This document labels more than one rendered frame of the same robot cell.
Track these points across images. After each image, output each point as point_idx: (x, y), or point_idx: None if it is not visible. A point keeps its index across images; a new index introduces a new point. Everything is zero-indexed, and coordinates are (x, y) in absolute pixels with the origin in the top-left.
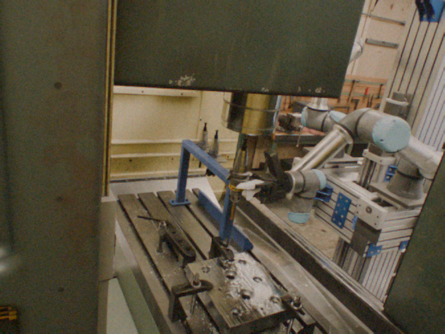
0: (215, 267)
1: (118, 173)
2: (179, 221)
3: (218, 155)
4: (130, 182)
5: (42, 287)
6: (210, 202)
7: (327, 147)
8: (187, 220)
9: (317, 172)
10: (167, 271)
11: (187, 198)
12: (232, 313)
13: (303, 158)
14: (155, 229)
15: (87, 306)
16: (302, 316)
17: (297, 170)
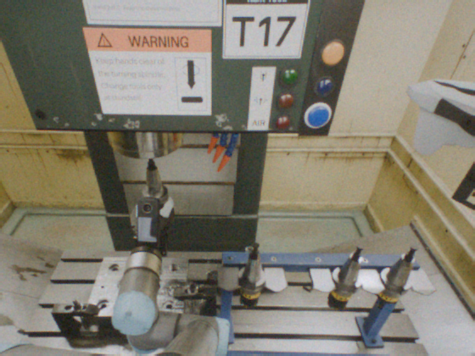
0: (172, 276)
1: (462, 280)
2: (310, 311)
3: (334, 279)
4: (462, 305)
5: None
6: (340, 353)
7: (166, 347)
8: (311, 322)
9: (125, 298)
10: (214, 268)
11: (389, 352)
12: (117, 268)
13: (202, 332)
14: (290, 280)
15: None
16: (64, 305)
17: (143, 268)
